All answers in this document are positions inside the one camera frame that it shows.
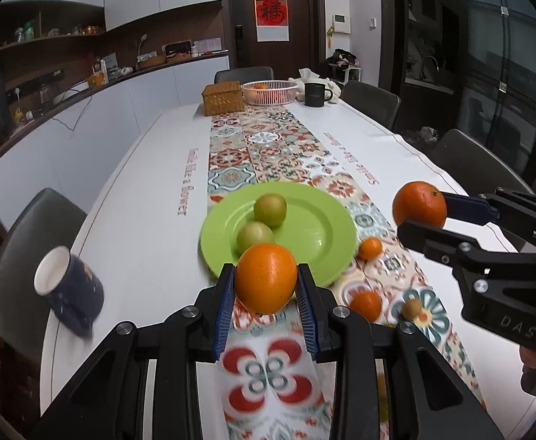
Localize dark blue mug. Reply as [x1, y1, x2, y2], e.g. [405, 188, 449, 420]
[34, 246, 106, 337]

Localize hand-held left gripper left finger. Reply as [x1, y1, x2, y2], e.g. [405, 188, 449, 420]
[30, 263, 236, 440]

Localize white lower cabinets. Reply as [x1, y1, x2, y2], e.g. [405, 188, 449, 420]
[0, 55, 230, 243]

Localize patterned table runner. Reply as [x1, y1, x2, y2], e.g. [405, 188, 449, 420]
[206, 103, 484, 440]

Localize medium orange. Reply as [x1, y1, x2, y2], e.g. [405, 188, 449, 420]
[350, 290, 383, 323]

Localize black box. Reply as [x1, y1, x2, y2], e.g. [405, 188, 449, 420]
[164, 41, 192, 63]

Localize wicker box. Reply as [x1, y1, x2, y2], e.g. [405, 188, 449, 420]
[201, 81, 245, 117]

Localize white rack with dark clothes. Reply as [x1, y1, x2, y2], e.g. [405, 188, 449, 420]
[326, 48, 363, 84]

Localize tangerine with green stem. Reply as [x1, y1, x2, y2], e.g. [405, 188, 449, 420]
[392, 181, 448, 230]

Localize small brownish green fruit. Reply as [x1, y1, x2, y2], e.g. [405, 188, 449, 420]
[402, 298, 425, 321]

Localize yellow-green apple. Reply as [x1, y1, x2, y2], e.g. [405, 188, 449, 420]
[254, 194, 288, 228]

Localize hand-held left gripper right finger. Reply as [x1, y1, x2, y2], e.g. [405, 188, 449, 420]
[295, 263, 502, 440]

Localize green plate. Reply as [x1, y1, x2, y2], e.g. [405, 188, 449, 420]
[199, 182, 358, 289]

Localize red and white door poster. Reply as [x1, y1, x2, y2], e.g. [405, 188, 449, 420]
[254, 0, 288, 42]

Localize black mug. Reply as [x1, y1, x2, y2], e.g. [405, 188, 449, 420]
[303, 82, 333, 108]

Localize large green apple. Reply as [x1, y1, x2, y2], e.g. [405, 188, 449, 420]
[236, 221, 276, 256]

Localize black waste bag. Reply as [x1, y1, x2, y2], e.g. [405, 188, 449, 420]
[407, 126, 440, 150]

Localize grey chair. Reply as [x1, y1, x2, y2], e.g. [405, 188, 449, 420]
[0, 188, 88, 364]
[214, 67, 274, 86]
[430, 128, 536, 199]
[341, 80, 401, 131]

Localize glass kettle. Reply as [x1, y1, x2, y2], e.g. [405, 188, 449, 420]
[39, 83, 59, 107]

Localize small orange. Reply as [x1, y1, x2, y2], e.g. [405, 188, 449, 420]
[358, 237, 383, 261]

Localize white wire basket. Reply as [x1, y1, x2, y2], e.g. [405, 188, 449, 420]
[241, 81, 299, 106]

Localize large orange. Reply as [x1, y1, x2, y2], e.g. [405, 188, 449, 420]
[235, 243, 298, 315]

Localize glass sliding door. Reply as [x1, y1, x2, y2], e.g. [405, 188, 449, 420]
[455, 0, 536, 184]

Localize dark brown door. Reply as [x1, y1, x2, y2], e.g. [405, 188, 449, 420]
[229, 0, 324, 84]

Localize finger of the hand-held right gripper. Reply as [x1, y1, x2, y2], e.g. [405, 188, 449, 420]
[438, 188, 536, 250]
[396, 220, 486, 280]

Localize black power cable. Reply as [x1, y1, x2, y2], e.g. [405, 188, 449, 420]
[49, 81, 100, 132]

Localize white crumpled cloth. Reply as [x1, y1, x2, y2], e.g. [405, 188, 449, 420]
[288, 68, 344, 102]

